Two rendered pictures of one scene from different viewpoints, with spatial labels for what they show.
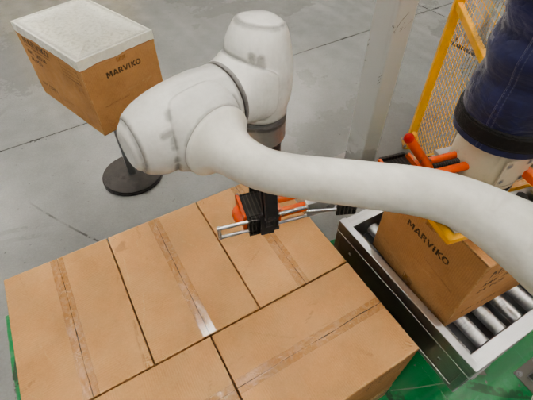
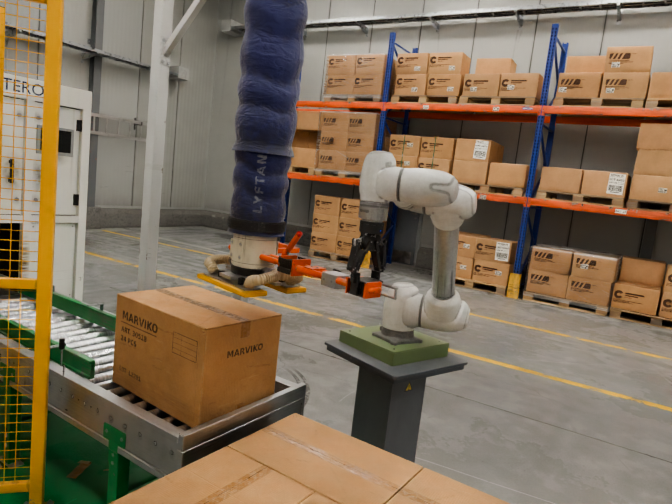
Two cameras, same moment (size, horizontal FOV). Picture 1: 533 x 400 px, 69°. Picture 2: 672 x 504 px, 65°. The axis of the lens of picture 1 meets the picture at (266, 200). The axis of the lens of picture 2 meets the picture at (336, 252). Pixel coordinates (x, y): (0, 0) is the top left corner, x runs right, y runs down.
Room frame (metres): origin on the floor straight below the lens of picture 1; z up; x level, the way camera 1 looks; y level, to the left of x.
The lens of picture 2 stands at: (1.37, 1.42, 1.53)
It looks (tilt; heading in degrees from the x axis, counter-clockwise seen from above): 8 degrees down; 243
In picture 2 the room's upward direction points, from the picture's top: 6 degrees clockwise
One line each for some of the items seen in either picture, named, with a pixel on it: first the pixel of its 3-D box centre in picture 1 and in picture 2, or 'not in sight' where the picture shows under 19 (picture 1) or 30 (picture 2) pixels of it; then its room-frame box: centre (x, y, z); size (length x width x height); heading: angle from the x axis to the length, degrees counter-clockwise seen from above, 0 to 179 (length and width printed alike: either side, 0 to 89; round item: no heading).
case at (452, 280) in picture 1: (483, 222); (195, 348); (0.88, -0.79, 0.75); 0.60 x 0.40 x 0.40; 116
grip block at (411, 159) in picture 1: (399, 175); (294, 265); (0.66, -0.32, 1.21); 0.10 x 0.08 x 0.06; 18
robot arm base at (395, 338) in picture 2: not in sight; (395, 332); (-0.04, -0.65, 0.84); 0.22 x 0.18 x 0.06; 95
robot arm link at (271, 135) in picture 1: (259, 124); (373, 211); (0.55, 0.01, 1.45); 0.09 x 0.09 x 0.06
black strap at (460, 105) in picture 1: (510, 116); (257, 223); (0.73, -0.55, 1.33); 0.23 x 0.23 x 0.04
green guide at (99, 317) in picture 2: not in sight; (93, 311); (1.24, -1.94, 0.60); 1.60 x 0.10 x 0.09; 120
